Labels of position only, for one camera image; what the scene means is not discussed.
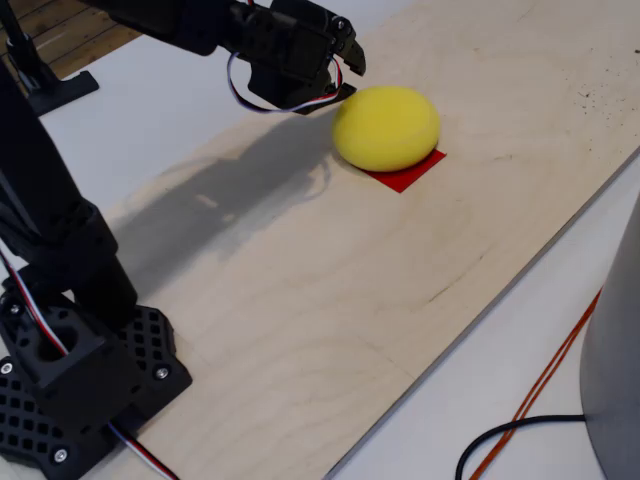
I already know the thin orange wire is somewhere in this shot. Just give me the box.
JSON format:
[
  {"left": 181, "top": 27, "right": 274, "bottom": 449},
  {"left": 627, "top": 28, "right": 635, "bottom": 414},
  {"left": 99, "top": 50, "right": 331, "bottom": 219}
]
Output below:
[{"left": 467, "top": 287, "right": 604, "bottom": 480}]

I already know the gripper servo wire loop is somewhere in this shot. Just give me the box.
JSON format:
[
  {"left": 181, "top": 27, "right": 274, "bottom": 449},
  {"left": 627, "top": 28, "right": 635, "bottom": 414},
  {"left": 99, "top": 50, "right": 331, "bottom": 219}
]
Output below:
[{"left": 226, "top": 49, "right": 347, "bottom": 115}]

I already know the black camera stand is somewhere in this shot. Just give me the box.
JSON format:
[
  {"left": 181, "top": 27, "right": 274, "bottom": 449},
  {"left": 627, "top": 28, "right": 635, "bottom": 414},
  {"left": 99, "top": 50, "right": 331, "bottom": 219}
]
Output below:
[{"left": 0, "top": 0, "right": 100, "bottom": 119}]

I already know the large grey round drum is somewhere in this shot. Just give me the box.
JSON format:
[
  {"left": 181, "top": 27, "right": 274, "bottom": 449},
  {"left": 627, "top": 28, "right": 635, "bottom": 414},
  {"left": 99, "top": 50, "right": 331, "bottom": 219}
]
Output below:
[{"left": 579, "top": 189, "right": 640, "bottom": 480}]

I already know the red paper square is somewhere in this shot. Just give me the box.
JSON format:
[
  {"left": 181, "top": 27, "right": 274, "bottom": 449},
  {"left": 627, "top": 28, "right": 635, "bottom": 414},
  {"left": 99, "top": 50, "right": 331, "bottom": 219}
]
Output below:
[{"left": 362, "top": 148, "right": 448, "bottom": 195}]

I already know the light plywood board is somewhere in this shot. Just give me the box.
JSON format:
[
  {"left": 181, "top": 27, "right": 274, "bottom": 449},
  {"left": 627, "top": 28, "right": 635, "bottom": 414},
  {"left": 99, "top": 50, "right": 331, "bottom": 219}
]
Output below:
[{"left": 102, "top": 0, "right": 640, "bottom": 480}]

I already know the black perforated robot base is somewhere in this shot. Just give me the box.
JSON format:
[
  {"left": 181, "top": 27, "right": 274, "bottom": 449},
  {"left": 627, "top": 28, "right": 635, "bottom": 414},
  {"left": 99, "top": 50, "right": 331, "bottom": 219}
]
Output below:
[{"left": 0, "top": 272, "right": 194, "bottom": 480}]

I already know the thin black cable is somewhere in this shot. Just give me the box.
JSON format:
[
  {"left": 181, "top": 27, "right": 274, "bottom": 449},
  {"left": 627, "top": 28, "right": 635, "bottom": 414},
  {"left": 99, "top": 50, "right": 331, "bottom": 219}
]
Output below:
[{"left": 454, "top": 413, "right": 587, "bottom": 480}]

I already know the yellow round sponge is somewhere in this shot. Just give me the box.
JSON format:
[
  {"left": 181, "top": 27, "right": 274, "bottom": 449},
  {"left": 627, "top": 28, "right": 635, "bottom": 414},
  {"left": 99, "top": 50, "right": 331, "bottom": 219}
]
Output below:
[{"left": 331, "top": 85, "right": 442, "bottom": 173}]

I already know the base servo wire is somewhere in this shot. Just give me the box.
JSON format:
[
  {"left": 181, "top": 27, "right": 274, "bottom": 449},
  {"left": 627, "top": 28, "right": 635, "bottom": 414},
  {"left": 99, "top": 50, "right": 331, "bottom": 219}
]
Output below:
[{"left": 0, "top": 248, "right": 70, "bottom": 357}]

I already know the red white black servo lead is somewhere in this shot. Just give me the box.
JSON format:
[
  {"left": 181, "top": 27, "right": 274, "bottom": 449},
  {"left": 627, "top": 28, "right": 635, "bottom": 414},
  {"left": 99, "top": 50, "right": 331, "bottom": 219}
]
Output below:
[{"left": 107, "top": 422, "right": 180, "bottom": 480}]

